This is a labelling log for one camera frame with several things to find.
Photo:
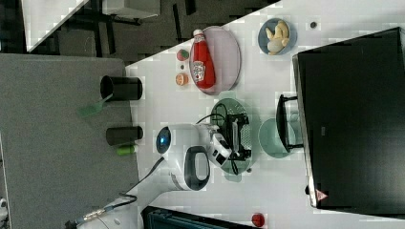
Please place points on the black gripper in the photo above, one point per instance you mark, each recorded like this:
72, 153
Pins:
234, 124

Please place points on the green plastic strainer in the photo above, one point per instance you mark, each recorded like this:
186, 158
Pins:
229, 104

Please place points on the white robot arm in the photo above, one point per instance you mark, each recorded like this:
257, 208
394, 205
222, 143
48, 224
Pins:
186, 153

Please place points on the green mug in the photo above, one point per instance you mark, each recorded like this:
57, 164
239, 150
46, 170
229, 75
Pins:
270, 140

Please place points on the red ketchup bottle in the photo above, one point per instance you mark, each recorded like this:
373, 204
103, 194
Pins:
202, 64

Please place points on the orange slice toy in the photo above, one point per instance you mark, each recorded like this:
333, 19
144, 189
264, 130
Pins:
182, 79

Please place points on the purple plate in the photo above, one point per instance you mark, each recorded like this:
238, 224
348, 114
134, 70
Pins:
226, 57

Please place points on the red emergency button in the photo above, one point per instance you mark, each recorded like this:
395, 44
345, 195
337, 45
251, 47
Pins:
258, 219

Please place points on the red toy strawberry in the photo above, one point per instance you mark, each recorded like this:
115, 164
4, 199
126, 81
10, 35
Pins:
182, 55

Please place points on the yellow toy food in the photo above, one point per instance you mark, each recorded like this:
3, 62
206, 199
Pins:
277, 39

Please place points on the green toy vegetable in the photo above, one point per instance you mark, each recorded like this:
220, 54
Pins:
125, 150

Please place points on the black cylinder cup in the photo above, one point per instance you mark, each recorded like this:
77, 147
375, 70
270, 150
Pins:
123, 135

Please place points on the black cup with spatula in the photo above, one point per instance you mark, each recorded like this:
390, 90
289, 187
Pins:
121, 88

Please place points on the blue bowl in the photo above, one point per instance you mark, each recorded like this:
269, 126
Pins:
271, 23

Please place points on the black toaster oven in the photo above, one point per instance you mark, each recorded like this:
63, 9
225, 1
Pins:
351, 107

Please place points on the green spatula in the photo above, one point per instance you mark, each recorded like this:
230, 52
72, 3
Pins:
93, 109

